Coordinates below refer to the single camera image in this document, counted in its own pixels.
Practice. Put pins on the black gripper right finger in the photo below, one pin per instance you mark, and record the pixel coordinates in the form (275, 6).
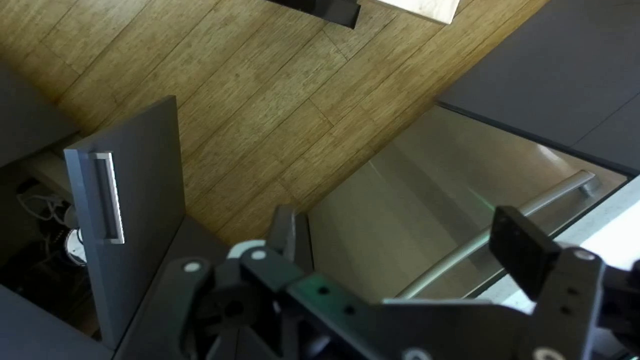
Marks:
(527, 251)

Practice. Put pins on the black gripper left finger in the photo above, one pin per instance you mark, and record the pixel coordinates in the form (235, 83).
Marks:
(292, 292)

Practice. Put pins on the dark grey cabinet door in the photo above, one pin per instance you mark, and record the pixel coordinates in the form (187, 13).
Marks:
(147, 192)

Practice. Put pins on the dark cabinet beside dishwasher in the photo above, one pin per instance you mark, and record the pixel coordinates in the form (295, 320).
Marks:
(560, 66)

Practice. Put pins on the white round object inside cabinet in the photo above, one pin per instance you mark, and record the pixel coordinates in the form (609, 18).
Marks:
(74, 246)

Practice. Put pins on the dark lower cabinet unit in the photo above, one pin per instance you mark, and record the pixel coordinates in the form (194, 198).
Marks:
(27, 112)

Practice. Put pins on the light brown box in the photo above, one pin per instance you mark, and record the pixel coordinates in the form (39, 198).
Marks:
(422, 8)

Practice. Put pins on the black block on floor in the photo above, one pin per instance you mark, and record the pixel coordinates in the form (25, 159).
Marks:
(320, 8)

